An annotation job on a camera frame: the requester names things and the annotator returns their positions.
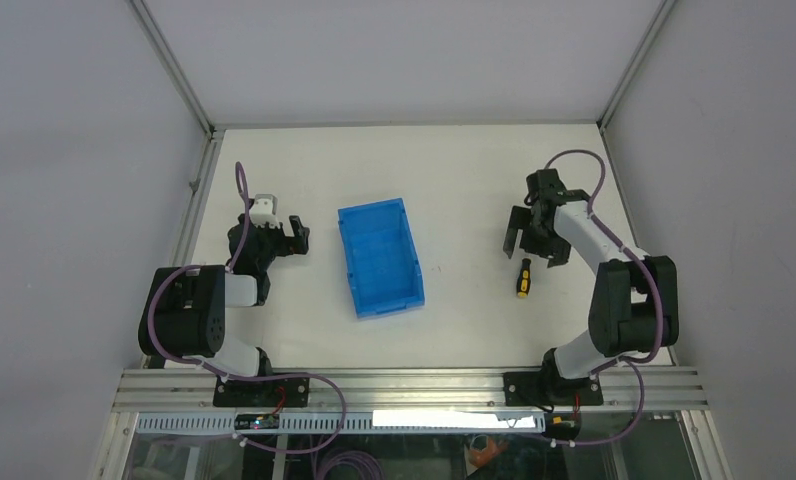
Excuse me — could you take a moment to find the yellow black screwdriver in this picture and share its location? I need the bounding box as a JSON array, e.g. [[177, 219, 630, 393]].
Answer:
[[516, 258, 532, 298]]

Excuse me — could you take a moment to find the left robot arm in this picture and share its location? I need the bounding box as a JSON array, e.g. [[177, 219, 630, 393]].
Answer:
[[138, 215, 310, 406]]

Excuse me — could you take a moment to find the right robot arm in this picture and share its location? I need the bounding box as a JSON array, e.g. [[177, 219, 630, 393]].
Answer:
[[502, 168, 679, 405]]

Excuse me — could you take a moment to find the blue plastic bin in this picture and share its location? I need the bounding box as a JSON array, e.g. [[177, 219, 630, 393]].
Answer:
[[338, 198, 426, 319]]

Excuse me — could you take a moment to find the orange object below table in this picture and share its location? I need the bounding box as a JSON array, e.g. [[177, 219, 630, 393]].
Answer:
[[466, 434, 509, 468]]

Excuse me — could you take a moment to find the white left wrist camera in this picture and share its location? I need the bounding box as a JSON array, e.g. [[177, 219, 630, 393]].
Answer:
[[249, 194, 282, 229]]

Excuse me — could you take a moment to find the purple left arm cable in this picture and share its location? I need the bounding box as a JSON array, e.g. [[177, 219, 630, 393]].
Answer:
[[146, 161, 348, 456]]

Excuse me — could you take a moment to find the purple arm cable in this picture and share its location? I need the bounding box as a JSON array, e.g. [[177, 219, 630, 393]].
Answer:
[[146, 161, 348, 456], [533, 149, 668, 446]]

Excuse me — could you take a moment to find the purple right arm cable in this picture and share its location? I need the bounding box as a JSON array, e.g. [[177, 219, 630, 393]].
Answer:
[[533, 149, 668, 446]]

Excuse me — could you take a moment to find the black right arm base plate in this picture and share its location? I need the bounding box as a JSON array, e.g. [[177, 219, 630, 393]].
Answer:
[[502, 370, 604, 408]]

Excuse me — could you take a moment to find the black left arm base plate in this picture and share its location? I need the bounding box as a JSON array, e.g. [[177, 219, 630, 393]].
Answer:
[[212, 378, 310, 408]]

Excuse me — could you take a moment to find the aluminium front rail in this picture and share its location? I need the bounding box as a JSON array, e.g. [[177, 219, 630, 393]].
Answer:
[[112, 366, 709, 413]]

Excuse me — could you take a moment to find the white slotted cable duct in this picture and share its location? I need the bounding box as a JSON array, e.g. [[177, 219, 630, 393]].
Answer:
[[136, 409, 546, 436]]

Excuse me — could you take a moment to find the coiled purple cable below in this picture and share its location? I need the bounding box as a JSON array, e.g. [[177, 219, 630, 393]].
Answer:
[[313, 450, 385, 480]]

